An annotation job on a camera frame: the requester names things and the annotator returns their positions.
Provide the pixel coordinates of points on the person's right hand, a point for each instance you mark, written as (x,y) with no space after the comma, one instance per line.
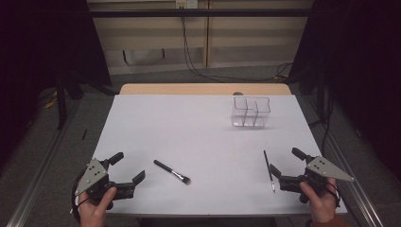
(323,205)

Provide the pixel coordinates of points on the clear plastic organizer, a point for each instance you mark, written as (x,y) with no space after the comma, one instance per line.
(250,118)

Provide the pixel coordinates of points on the person's left hand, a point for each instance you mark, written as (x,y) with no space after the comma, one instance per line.
(93,213)

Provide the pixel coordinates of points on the dark curtain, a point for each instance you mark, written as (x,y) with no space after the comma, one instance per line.
(362,63)
(41,41)

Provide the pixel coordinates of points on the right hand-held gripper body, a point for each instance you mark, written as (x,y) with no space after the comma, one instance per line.
(324,168)

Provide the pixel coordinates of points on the black metal stand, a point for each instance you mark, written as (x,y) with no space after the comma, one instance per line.
(61,104)

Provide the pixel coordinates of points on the small black stick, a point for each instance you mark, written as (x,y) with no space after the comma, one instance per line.
(84,134)

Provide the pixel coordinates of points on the thin black makeup brush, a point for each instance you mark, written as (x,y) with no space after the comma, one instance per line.
(269,170)

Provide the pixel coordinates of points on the black horizontal bar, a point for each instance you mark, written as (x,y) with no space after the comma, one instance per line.
(220,13)

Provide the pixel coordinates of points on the thick black makeup brush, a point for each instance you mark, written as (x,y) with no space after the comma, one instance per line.
(170,170)

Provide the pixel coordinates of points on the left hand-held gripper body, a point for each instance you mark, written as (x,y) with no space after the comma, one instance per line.
(91,175)

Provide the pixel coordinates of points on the wooden table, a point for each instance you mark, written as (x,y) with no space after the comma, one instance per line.
(189,89)

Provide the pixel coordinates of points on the white wall socket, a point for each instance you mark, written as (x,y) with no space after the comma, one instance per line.
(186,3)

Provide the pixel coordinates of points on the aluminium floor rail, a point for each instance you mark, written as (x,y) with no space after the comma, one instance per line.
(353,164)
(38,176)

